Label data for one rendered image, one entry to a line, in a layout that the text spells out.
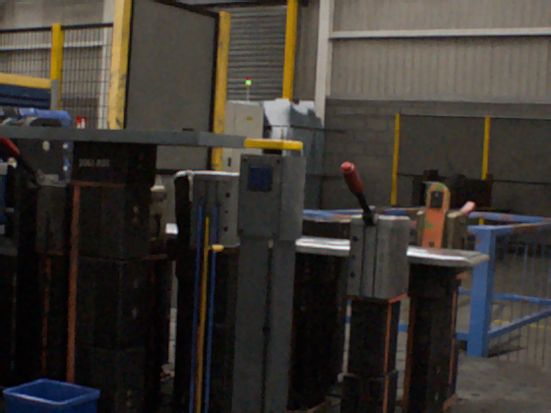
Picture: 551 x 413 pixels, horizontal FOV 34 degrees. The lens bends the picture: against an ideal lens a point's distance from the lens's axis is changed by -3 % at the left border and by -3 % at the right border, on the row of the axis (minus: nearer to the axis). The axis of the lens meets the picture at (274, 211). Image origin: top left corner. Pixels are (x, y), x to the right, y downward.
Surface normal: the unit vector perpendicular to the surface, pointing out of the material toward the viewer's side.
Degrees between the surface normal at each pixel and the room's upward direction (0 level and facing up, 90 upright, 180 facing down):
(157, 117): 91
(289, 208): 90
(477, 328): 90
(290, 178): 90
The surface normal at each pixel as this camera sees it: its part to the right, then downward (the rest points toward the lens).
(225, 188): -0.44, 0.03
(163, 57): 0.86, 0.07
